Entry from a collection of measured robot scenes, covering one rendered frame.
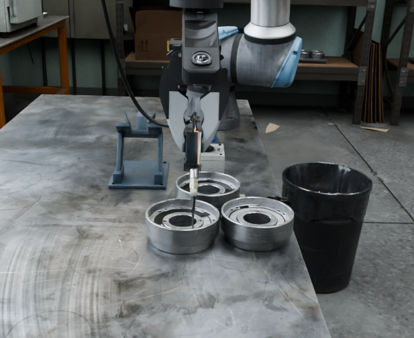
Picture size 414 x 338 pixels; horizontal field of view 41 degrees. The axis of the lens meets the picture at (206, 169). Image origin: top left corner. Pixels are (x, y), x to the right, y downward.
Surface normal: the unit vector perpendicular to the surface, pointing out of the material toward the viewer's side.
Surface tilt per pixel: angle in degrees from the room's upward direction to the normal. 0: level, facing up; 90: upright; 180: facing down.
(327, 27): 90
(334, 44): 90
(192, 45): 32
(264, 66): 102
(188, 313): 0
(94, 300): 0
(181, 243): 90
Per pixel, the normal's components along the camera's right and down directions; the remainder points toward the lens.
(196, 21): 0.05, -0.61
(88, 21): 0.01, 0.36
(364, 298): 0.03, -0.94
